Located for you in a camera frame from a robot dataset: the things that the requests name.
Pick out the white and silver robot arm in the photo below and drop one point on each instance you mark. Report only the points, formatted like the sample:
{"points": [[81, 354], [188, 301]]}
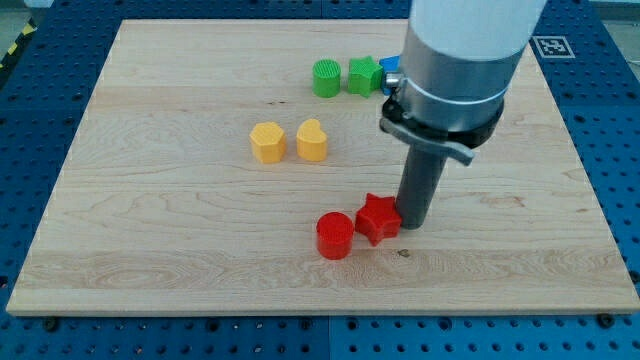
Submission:
{"points": [[456, 65]]}

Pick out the yellow heart block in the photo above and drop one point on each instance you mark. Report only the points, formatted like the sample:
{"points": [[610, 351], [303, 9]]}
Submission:
{"points": [[312, 141]]}

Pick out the yellow hexagon block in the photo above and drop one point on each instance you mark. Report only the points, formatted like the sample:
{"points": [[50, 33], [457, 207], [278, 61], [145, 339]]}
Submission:
{"points": [[268, 142]]}

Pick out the red cylinder block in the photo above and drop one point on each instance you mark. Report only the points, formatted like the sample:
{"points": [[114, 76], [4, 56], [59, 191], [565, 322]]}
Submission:
{"points": [[335, 232]]}

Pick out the red star block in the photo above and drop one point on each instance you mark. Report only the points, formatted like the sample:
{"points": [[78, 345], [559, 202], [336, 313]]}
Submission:
{"points": [[378, 219]]}

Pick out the light wooden board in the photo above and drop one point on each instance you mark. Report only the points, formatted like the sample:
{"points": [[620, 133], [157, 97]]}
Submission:
{"points": [[161, 209]]}

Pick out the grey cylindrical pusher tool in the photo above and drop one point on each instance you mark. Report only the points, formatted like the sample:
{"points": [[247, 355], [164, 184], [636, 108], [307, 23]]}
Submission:
{"points": [[420, 178]]}

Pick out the green cylinder block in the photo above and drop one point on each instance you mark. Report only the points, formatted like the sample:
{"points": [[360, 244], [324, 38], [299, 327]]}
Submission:
{"points": [[326, 81]]}

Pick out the green star block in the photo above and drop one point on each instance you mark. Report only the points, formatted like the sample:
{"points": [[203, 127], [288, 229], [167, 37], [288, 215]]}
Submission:
{"points": [[364, 76]]}

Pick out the blue block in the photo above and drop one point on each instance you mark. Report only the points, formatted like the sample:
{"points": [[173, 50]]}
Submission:
{"points": [[388, 64]]}

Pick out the white fiducial marker tag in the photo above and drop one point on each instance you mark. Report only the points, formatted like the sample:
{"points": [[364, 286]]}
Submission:
{"points": [[553, 47]]}

